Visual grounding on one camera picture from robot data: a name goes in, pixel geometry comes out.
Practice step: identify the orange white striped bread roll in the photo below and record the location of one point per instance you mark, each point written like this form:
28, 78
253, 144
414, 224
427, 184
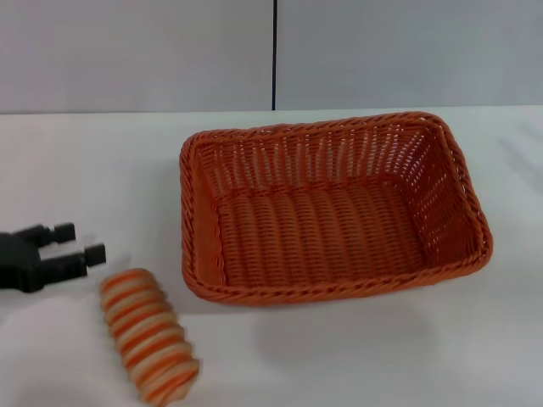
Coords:
146, 335

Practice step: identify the orange woven plastic basket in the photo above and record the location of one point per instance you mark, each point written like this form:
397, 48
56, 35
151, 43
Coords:
322, 237

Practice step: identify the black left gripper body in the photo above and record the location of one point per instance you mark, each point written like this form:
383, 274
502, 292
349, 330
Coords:
19, 263

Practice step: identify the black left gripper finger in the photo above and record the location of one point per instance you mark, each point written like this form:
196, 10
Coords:
72, 263
59, 233

